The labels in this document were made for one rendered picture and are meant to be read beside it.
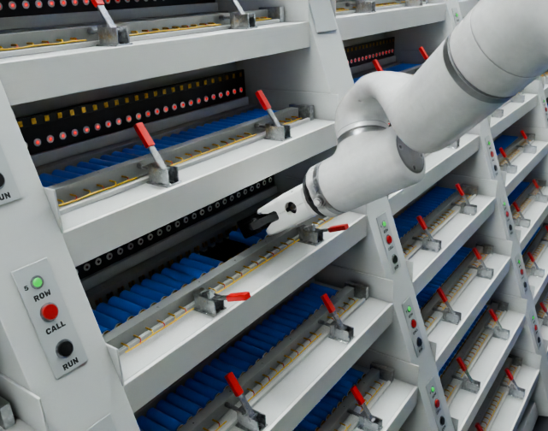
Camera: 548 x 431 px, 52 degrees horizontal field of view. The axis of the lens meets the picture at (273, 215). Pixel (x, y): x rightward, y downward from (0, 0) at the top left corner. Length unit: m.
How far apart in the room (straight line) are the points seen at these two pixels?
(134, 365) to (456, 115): 0.47
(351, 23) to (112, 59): 0.62
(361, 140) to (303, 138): 0.22
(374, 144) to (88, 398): 0.46
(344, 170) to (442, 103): 0.22
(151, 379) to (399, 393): 0.63
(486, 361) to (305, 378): 0.79
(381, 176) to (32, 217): 0.43
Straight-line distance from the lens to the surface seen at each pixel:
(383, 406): 1.19
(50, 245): 0.65
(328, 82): 1.09
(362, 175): 0.76
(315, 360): 1.00
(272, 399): 0.92
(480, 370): 1.62
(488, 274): 1.68
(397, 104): 0.66
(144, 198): 0.73
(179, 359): 0.75
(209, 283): 0.84
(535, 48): 0.54
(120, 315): 0.80
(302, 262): 0.93
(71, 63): 0.72
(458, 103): 0.60
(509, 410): 1.80
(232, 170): 0.84
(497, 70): 0.56
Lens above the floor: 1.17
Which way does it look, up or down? 10 degrees down
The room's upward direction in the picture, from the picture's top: 18 degrees counter-clockwise
